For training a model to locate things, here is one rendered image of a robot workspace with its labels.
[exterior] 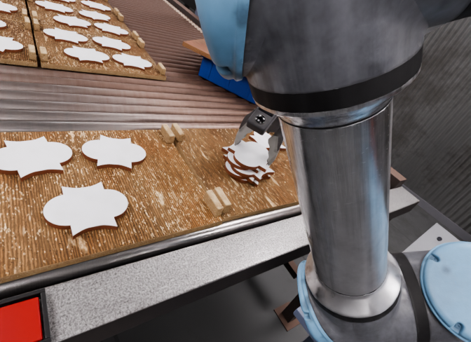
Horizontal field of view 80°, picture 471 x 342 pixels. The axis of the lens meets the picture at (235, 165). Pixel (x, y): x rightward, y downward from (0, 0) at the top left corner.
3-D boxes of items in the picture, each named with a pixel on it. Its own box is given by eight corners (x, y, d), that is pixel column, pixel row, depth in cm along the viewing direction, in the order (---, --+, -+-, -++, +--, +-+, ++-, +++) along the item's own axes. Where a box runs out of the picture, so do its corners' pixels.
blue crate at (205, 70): (274, 90, 149) (282, 73, 144) (255, 105, 124) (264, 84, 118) (223, 65, 154) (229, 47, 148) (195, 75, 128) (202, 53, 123)
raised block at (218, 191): (228, 212, 64) (233, 204, 62) (221, 214, 62) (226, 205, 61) (216, 194, 67) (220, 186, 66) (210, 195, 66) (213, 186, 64)
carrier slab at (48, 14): (139, 45, 133) (140, 36, 131) (33, 27, 109) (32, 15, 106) (120, 20, 154) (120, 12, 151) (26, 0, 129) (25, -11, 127)
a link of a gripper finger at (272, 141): (284, 160, 79) (284, 128, 75) (277, 168, 74) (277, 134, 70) (273, 158, 80) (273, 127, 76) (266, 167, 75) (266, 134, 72)
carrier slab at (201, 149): (332, 196, 87) (335, 193, 86) (221, 222, 63) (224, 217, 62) (268, 132, 107) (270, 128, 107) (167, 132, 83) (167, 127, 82)
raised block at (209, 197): (221, 216, 62) (225, 207, 60) (214, 218, 61) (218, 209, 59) (208, 197, 65) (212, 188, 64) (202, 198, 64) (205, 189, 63)
